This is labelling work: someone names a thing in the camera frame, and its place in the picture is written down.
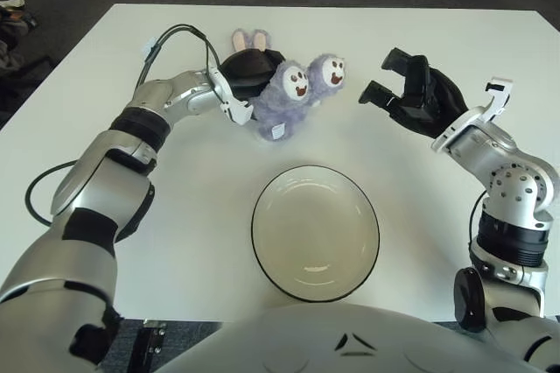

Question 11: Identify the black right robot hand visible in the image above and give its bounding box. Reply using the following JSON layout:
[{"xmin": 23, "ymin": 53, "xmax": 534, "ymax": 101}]
[{"xmin": 357, "ymin": 46, "xmax": 468, "ymax": 140}]

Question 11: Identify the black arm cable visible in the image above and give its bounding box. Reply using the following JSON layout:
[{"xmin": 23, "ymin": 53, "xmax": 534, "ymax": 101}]
[
  {"xmin": 24, "ymin": 23, "xmax": 220, "ymax": 229},
  {"xmin": 467, "ymin": 197, "xmax": 485, "ymax": 260}
]

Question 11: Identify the grey robot torso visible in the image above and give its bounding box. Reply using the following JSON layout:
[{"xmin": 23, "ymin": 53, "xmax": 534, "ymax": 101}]
[{"xmin": 143, "ymin": 302, "xmax": 560, "ymax": 373}]

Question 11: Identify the dark bag in background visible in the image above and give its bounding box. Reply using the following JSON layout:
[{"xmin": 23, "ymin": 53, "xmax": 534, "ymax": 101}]
[{"xmin": 0, "ymin": 0, "xmax": 58, "ymax": 98}]

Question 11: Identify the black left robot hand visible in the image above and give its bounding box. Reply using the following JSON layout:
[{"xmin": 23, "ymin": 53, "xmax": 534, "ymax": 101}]
[{"xmin": 217, "ymin": 48, "xmax": 285, "ymax": 101}]

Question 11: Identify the black bracket under table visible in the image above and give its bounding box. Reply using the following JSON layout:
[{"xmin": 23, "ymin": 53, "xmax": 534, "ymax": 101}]
[{"xmin": 130, "ymin": 319, "xmax": 170, "ymax": 373}]

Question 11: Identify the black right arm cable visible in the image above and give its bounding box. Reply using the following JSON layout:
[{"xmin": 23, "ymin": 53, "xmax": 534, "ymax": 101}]
[{"xmin": 467, "ymin": 197, "xmax": 485, "ymax": 260}]

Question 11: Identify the purple plush rabbit doll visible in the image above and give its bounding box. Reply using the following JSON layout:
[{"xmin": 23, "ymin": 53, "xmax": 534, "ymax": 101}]
[{"xmin": 231, "ymin": 29, "xmax": 349, "ymax": 143}]

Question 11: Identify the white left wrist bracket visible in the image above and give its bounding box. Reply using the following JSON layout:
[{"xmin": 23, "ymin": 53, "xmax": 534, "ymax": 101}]
[{"xmin": 207, "ymin": 65, "xmax": 255, "ymax": 127}]

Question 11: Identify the white plate with black rim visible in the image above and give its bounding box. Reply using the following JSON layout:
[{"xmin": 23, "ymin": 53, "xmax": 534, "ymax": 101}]
[{"xmin": 250, "ymin": 165, "xmax": 381, "ymax": 303}]

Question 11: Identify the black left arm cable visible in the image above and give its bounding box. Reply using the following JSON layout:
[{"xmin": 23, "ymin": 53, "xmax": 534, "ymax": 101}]
[{"xmin": 24, "ymin": 23, "xmax": 220, "ymax": 229}]

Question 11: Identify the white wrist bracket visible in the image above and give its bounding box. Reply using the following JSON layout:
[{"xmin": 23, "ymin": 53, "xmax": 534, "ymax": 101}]
[
  {"xmin": 430, "ymin": 77, "xmax": 514, "ymax": 153},
  {"xmin": 207, "ymin": 65, "xmax": 255, "ymax": 127}
]

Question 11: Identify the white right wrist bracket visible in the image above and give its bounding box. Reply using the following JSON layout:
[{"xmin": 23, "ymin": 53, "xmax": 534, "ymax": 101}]
[{"xmin": 430, "ymin": 77, "xmax": 514, "ymax": 153}]

